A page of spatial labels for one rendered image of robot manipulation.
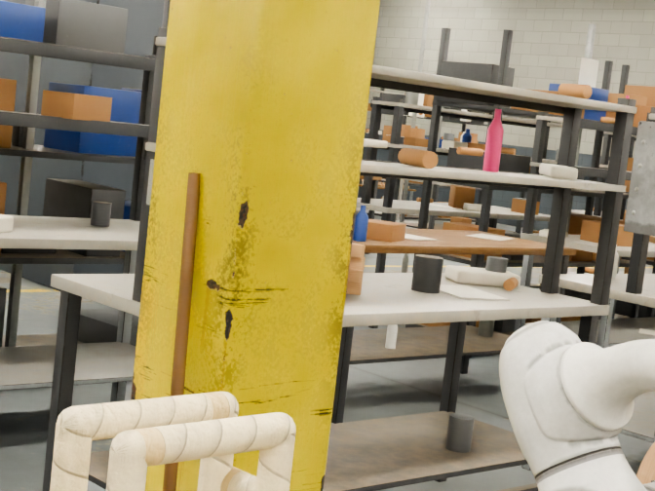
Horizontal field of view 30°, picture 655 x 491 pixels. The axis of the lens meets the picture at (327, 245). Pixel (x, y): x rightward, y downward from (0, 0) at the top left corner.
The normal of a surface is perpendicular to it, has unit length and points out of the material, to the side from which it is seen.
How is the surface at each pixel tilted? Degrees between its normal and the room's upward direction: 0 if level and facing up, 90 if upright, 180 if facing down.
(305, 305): 90
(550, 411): 91
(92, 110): 90
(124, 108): 90
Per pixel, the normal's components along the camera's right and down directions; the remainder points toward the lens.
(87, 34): 0.70, 0.15
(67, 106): -0.42, 0.04
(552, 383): -0.73, -0.21
